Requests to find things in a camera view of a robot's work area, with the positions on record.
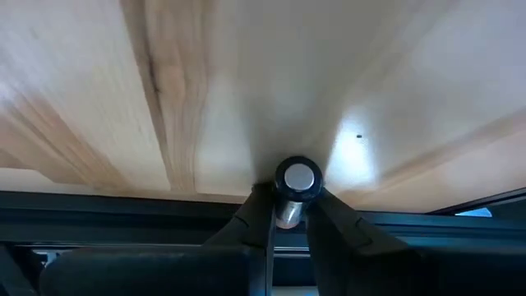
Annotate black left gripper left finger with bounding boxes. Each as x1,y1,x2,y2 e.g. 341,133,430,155
39,182,276,296

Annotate silver Energizer AA battery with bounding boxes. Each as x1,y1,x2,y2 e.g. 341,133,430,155
274,155,325,230

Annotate black aluminium table frame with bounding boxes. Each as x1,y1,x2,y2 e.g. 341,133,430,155
0,187,526,296

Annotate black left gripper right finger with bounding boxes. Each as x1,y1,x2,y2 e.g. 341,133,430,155
305,187,526,296

